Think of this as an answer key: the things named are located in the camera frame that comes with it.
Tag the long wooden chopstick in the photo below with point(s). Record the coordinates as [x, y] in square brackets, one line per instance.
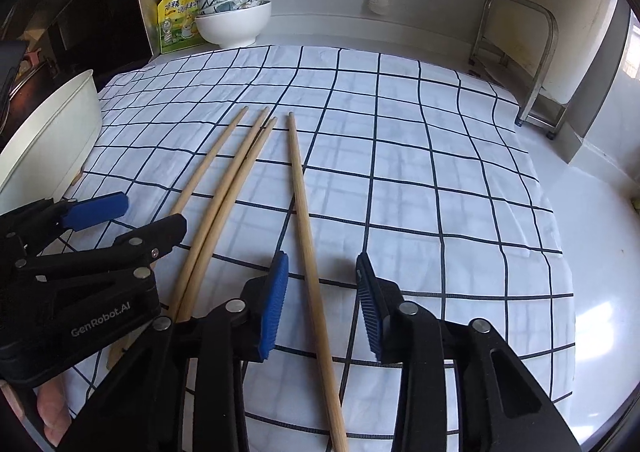
[235, 187]
[210, 157]
[305, 232]
[227, 172]

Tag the white black checkered cloth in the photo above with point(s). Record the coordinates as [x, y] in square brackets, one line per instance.
[400, 182]

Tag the window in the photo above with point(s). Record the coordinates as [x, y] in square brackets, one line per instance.
[631, 52]

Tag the blue patterned ceramic bowl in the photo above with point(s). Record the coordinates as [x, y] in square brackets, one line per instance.
[235, 4]

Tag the plain white bowl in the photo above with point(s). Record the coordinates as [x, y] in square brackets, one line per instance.
[232, 27]

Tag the white plastic container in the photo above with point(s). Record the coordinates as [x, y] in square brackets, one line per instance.
[55, 132]

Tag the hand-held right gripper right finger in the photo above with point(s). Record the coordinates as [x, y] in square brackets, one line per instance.
[368, 307]

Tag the person's left hand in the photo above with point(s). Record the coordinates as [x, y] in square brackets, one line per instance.
[54, 412]

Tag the dark kitchen appliance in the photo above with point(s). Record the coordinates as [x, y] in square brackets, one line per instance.
[100, 22]

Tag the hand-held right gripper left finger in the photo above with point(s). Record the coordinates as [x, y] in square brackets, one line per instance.
[272, 307]

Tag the yellow seasoning pouch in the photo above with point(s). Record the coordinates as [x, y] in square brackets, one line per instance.
[177, 22]

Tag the steel tube rack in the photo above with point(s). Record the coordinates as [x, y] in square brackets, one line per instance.
[541, 67]

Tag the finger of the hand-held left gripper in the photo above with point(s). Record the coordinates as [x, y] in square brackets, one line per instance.
[150, 234]
[95, 211]

